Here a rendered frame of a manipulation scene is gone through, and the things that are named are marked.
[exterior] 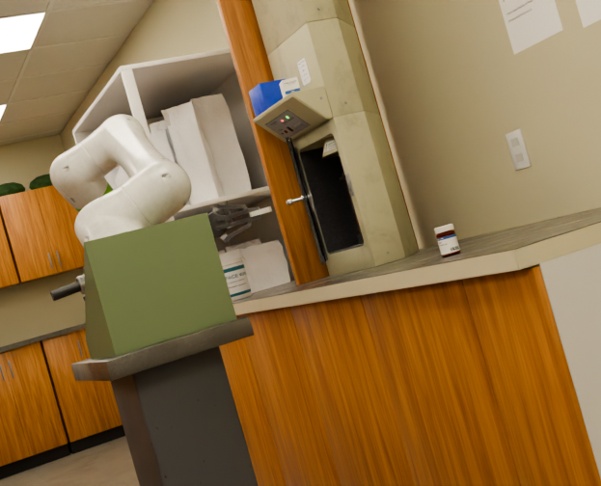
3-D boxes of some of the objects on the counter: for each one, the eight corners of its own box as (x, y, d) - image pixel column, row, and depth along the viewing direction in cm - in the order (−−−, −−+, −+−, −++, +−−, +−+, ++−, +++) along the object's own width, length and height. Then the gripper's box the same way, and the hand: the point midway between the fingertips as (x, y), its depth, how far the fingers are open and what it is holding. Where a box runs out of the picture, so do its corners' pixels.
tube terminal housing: (391, 257, 312) (330, 44, 313) (442, 246, 283) (375, 11, 284) (329, 276, 301) (266, 56, 302) (376, 266, 272) (306, 22, 273)
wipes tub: (245, 296, 343) (234, 258, 343) (258, 293, 331) (246, 255, 332) (213, 306, 338) (203, 267, 338) (225, 303, 326) (214, 263, 326)
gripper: (202, 250, 277) (276, 229, 277) (190, 209, 277) (264, 187, 277) (204, 250, 285) (277, 229, 284) (194, 210, 285) (266, 189, 284)
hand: (260, 211), depth 280 cm, fingers closed
